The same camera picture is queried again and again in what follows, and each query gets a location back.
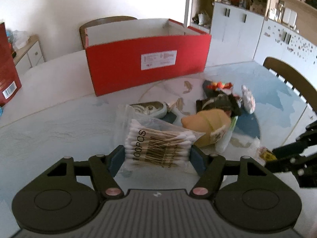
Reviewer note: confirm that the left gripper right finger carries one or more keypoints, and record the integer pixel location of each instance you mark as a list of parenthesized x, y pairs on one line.
[(209, 169)]

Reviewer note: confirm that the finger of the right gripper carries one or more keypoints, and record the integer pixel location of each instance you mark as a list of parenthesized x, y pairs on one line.
[(289, 156)]

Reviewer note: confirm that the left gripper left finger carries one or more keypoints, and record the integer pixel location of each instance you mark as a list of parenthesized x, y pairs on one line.
[(103, 170)]

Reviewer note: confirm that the small yellow snack bar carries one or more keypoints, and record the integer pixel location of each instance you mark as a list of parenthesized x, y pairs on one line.
[(266, 155)]

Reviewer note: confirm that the white green tube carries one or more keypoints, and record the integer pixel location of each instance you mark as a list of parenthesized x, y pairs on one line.
[(222, 144)]

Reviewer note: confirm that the orange plush pouch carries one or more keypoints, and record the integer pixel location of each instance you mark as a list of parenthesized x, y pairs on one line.
[(213, 123)]

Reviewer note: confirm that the cotton swabs bag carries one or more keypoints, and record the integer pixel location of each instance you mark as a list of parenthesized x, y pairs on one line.
[(152, 142)]

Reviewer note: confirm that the black foil packet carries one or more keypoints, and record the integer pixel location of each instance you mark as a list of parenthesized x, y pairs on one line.
[(228, 102)]

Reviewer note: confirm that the wooden chair at right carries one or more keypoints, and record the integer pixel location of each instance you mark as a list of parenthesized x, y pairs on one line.
[(293, 77)]

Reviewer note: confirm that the red cardboard box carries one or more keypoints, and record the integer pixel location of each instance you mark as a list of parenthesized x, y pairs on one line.
[(126, 54)]

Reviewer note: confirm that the red snack bag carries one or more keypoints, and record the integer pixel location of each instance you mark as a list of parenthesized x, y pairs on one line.
[(9, 79)]

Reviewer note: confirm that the wooden chair behind table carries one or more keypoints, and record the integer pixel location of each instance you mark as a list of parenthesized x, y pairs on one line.
[(101, 21)]

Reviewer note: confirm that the red dragon keychain toy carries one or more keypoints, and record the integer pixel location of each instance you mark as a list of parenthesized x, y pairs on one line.
[(220, 86)]

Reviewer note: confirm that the white wall cabinet unit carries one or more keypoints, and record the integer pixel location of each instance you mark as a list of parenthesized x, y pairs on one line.
[(253, 30)]

